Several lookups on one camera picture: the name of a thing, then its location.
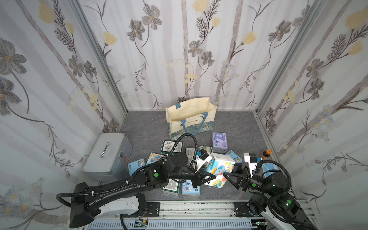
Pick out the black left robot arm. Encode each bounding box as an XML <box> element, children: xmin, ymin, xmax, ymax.
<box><xmin>56</xmin><ymin>150</ymin><xmax>215</xmax><ymax>229</ymax></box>

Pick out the cream canvas tote bag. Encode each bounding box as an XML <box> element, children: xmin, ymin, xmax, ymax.
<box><xmin>166</xmin><ymin>97</ymin><xmax>218</xmax><ymax>140</ymax></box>

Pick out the light blue tissue pack front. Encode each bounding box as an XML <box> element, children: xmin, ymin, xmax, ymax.
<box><xmin>182</xmin><ymin>180</ymin><xmax>200</xmax><ymax>196</ymax></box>

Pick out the aluminium frame rail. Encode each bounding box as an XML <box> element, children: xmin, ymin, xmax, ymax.
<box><xmin>77</xmin><ymin>200</ymin><xmax>320</xmax><ymax>230</ymax></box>

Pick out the silver metal case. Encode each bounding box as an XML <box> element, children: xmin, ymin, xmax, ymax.
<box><xmin>81</xmin><ymin>133</ymin><xmax>132</xmax><ymax>182</ymax></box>

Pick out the green white tissue pack back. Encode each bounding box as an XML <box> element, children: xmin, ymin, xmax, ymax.
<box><xmin>161</xmin><ymin>140</ymin><xmax>184</xmax><ymax>156</ymax></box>

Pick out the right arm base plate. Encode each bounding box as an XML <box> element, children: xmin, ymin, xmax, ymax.
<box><xmin>234</xmin><ymin>202</ymin><xmax>253</xmax><ymax>218</ymax></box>

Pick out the cartoon tissue pack tilted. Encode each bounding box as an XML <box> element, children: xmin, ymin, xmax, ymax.
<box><xmin>146</xmin><ymin>153</ymin><xmax>164</xmax><ymax>165</ymax></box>

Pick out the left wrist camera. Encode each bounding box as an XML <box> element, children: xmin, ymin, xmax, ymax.
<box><xmin>196</xmin><ymin>149</ymin><xmax>213</xmax><ymax>170</ymax></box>

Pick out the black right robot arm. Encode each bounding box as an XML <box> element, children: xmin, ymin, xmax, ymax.
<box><xmin>223</xmin><ymin>160</ymin><xmax>317</xmax><ymax>230</ymax></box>

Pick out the green white tissue pack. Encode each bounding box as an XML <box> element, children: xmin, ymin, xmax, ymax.
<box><xmin>185</xmin><ymin>148</ymin><xmax>196</xmax><ymax>166</ymax></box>
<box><xmin>162</xmin><ymin>179</ymin><xmax>180</xmax><ymax>196</ymax></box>
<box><xmin>161</xmin><ymin>140</ymin><xmax>184</xmax><ymax>156</ymax></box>

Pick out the blue face mask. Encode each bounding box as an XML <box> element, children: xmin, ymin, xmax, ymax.
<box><xmin>261</xmin><ymin>163</ymin><xmax>281</xmax><ymax>178</ymax></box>

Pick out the cartoon elephant tissue pack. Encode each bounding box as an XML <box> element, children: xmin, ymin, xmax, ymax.
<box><xmin>199</xmin><ymin>146</ymin><xmax>213</xmax><ymax>154</ymax></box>

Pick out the light blue tissue pack left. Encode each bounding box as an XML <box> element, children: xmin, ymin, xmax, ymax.
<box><xmin>128</xmin><ymin>158</ymin><xmax>146</xmax><ymax>176</ymax></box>

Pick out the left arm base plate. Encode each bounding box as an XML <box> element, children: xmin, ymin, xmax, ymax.
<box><xmin>143</xmin><ymin>202</ymin><xmax>161</xmax><ymax>218</ymax></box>

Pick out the green white tissue pack front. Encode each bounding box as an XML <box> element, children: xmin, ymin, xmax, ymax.
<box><xmin>162</xmin><ymin>179</ymin><xmax>180</xmax><ymax>196</ymax></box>

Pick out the light blue purple-logo tissue pack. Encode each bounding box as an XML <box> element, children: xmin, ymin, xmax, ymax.
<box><xmin>225</xmin><ymin>150</ymin><xmax>243</xmax><ymax>164</ymax></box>

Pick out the floral cartoon tissue pack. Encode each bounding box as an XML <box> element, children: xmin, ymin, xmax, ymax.
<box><xmin>205</xmin><ymin>153</ymin><xmax>235</xmax><ymax>188</ymax></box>

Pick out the brown bottle orange cap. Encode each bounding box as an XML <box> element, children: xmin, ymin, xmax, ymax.
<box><xmin>260</xmin><ymin>149</ymin><xmax>272</xmax><ymax>161</ymax></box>

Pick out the purple tissue pack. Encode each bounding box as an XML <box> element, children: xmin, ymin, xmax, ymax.
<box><xmin>212</xmin><ymin>132</ymin><xmax>228</xmax><ymax>154</ymax></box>

